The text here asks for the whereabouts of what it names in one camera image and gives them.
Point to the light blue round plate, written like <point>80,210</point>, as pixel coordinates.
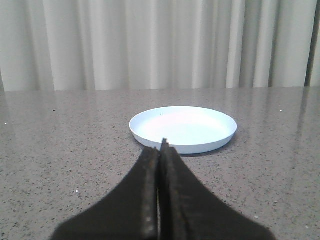
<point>188,129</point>

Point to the white pleated curtain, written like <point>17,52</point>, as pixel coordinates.
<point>59,45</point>

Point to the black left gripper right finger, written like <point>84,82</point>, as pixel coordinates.
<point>189,211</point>

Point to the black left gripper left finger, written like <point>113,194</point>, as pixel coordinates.
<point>128,212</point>

